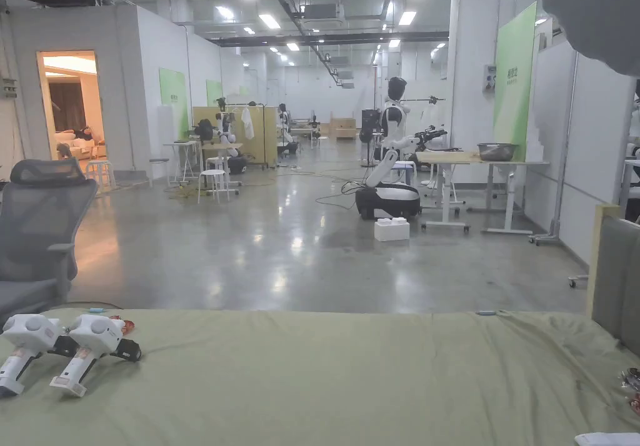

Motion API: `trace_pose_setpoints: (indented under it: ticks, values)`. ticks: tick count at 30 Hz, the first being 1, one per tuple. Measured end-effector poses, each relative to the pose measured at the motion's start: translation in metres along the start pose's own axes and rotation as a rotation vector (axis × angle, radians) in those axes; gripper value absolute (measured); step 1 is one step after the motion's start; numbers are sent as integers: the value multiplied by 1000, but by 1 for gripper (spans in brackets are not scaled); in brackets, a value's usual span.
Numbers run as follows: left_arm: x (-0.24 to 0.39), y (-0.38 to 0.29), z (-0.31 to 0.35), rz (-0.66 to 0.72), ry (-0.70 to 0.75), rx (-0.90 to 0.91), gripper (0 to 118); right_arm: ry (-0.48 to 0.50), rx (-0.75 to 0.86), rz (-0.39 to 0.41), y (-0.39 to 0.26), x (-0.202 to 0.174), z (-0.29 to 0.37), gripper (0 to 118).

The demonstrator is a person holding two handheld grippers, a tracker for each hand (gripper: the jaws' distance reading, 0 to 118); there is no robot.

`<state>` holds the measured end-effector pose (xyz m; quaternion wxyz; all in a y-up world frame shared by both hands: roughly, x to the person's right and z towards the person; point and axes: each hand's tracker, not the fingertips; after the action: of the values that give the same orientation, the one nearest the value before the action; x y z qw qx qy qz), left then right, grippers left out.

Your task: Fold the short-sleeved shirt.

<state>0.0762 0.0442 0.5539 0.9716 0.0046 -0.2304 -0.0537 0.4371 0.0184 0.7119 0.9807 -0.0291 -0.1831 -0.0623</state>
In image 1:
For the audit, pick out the white foam box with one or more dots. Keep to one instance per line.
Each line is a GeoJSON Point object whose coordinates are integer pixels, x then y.
{"type": "Point", "coordinates": [392, 230]}

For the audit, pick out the wooden crate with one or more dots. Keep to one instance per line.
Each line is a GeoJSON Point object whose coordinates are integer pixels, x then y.
{"type": "Point", "coordinates": [343, 128]}

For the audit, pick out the seated black and white robot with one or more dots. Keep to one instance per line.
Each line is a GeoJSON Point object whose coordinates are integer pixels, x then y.
{"type": "Point", "coordinates": [286, 131]}

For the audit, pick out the white hanging garment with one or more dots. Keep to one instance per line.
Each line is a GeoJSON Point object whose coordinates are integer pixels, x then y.
{"type": "Point", "coordinates": [248, 121]}

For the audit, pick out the white and black humanoid robot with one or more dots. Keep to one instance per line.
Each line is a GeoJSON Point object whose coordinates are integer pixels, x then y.
{"type": "Point", "coordinates": [395, 121]}

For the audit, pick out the small white and black robot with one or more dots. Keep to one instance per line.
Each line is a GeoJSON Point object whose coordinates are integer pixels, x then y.
{"type": "Point", "coordinates": [226, 133]}

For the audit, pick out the bed with pale green sheet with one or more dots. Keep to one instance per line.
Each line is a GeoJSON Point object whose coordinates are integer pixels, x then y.
{"type": "Point", "coordinates": [320, 381]}

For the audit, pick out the white desk with metal basin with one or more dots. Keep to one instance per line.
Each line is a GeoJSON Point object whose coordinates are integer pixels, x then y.
{"type": "Point", "coordinates": [500, 162]}

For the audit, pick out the red snack wrapper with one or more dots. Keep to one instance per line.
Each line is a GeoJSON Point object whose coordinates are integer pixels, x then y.
{"type": "Point", "coordinates": [129, 325]}

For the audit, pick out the beige sofa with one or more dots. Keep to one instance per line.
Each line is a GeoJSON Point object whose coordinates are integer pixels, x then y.
{"type": "Point", "coordinates": [75, 146]}

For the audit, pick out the spare hand-held gripper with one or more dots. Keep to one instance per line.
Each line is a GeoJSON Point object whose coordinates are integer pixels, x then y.
{"type": "Point", "coordinates": [95, 333]}
{"type": "Point", "coordinates": [27, 328]}

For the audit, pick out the grey padded headboard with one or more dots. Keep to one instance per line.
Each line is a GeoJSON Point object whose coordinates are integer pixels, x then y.
{"type": "Point", "coordinates": [617, 276]}

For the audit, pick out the red snack wrappers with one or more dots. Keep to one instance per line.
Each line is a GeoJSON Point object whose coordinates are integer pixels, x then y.
{"type": "Point", "coordinates": [633, 381]}

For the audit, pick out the white cloth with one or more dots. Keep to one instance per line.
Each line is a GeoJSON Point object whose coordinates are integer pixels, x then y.
{"type": "Point", "coordinates": [610, 440]}

